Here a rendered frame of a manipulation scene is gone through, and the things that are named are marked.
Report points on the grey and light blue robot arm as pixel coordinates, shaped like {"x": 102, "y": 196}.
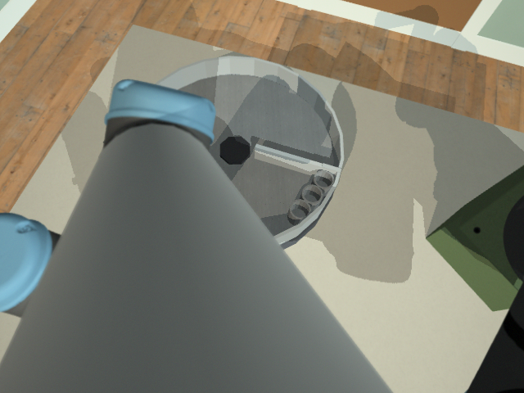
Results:
{"x": 164, "y": 279}

